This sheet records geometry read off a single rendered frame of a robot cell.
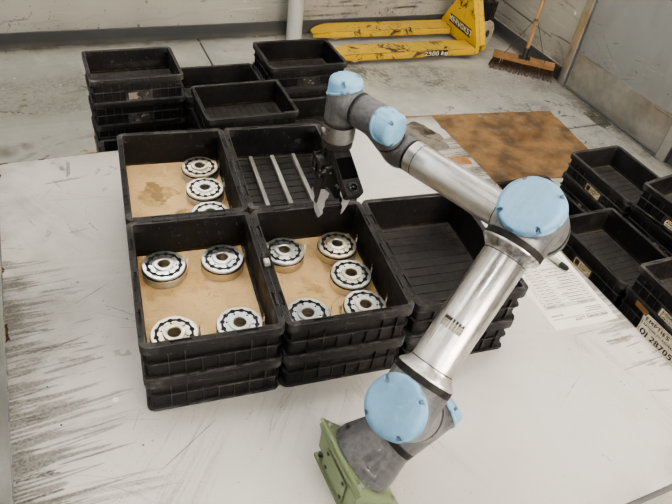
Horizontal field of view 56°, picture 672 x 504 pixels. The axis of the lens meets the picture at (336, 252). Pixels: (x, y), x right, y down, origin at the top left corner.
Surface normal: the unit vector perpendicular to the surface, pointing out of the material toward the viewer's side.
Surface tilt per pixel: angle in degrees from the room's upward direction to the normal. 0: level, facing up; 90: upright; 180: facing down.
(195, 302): 0
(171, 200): 0
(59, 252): 0
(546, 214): 35
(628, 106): 90
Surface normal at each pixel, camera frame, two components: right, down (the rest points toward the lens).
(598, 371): 0.12, -0.74
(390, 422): -0.45, -0.16
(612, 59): -0.91, 0.18
